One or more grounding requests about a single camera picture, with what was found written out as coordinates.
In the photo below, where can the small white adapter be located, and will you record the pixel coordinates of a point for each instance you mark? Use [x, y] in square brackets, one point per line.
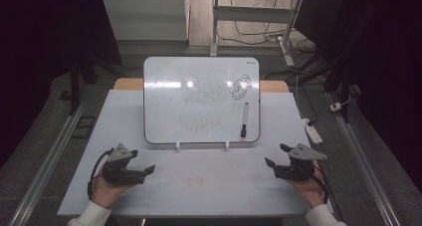
[335, 107]

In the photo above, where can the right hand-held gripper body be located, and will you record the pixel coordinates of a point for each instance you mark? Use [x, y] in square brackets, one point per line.
[302, 154]

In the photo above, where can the whiteboard marker with black cap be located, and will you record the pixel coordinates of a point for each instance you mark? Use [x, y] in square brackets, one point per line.
[245, 119]

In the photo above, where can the black metal stand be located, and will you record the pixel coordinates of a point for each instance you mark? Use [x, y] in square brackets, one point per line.
[75, 83]
[341, 86]

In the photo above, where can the black plug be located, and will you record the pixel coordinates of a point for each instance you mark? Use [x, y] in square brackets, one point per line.
[311, 122]

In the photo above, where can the person's left hand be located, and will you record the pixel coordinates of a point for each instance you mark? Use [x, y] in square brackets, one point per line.
[106, 192]

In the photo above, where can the white whiteboard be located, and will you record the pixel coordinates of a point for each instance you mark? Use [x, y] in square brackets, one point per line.
[199, 113]

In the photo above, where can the white power strip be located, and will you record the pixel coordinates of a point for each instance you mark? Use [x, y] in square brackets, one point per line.
[312, 131]

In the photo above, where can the person's right hand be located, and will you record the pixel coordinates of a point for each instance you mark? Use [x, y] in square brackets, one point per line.
[310, 192]

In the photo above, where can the white cabinet panel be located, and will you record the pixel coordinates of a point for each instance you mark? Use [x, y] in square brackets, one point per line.
[146, 17]

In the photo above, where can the white whiteboard support clip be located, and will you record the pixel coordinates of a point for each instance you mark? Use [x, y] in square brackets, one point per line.
[178, 145]
[227, 145]

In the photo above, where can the white desk frame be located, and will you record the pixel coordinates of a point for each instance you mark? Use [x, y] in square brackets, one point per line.
[252, 14]

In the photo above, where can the black floor frame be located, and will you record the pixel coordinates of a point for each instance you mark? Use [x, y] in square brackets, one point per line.
[75, 133]

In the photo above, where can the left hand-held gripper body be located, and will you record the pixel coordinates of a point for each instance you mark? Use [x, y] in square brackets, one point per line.
[116, 154]

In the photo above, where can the aluminium floor rail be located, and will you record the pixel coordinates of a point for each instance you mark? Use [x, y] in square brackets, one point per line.
[365, 166]
[49, 159]

